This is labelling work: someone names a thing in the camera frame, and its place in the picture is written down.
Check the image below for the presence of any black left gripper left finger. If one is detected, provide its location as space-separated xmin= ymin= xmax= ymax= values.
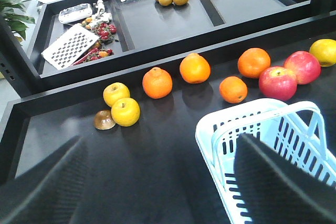
xmin=1 ymin=136 xmax=88 ymax=223

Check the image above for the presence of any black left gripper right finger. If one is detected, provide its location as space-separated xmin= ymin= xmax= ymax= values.
xmin=234 ymin=133 xmax=335 ymax=223

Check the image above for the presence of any light blue plastic basket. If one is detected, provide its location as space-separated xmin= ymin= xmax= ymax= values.
xmin=195 ymin=98 xmax=335 ymax=223

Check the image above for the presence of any orange at basket edge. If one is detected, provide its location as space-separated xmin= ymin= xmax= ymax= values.
xmin=180 ymin=53 xmax=211 ymax=84

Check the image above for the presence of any brown half fruit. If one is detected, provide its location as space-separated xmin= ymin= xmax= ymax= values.
xmin=93 ymin=110 xmax=116 ymax=130

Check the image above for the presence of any pink red apple left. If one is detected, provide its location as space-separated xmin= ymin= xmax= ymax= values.
xmin=259 ymin=66 xmax=297 ymax=101

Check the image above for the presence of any pink red apple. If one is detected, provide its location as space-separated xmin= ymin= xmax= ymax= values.
xmin=283 ymin=50 xmax=321 ymax=84
xmin=259 ymin=66 xmax=297 ymax=101

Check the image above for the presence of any small orange far left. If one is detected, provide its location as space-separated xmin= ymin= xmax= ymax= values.
xmin=219 ymin=76 xmax=248 ymax=103

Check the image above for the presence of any yellow apple front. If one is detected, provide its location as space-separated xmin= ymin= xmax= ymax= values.
xmin=111 ymin=98 xmax=140 ymax=127

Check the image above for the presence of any yellow apple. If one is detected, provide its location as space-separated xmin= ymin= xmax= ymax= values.
xmin=111 ymin=98 xmax=140 ymax=127
xmin=103 ymin=82 xmax=130 ymax=107

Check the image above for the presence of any yellow apple back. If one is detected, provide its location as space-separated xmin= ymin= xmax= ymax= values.
xmin=103 ymin=82 xmax=130 ymax=107

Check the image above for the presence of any pink red apple right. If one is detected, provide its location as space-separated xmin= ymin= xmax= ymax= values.
xmin=283 ymin=50 xmax=321 ymax=84

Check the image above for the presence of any large orange back left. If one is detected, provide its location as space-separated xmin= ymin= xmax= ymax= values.
xmin=237 ymin=48 xmax=271 ymax=79

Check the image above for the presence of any checkerboard calibration board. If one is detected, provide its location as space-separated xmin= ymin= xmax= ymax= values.
xmin=41 ymin=24 xmax=99 ymax=70

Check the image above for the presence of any black wooden display stand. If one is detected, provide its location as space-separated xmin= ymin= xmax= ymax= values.
xmin=1 ymin=12 xmax=335 ymax=223

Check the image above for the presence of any yellow orange fruit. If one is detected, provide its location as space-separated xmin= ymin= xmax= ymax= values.
xmin=309 ymin=39 xmax=335 ymax=67

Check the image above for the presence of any navel orange with knob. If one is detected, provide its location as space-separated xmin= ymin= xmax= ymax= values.
xmin=142 ymin=67 xmax=173 ymax=99

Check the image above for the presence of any cherry tomato bunch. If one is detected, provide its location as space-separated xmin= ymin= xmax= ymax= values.
xmin=72 ymin=17 xmax=117 ymax=66

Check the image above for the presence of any white controller device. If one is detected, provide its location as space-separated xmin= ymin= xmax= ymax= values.
xmin=58 ymin=3 xmax=92 ymax=24

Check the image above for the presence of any green potted plant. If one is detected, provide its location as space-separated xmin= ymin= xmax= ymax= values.
xmin=1 ymin=0 xmax=35 ymax=42

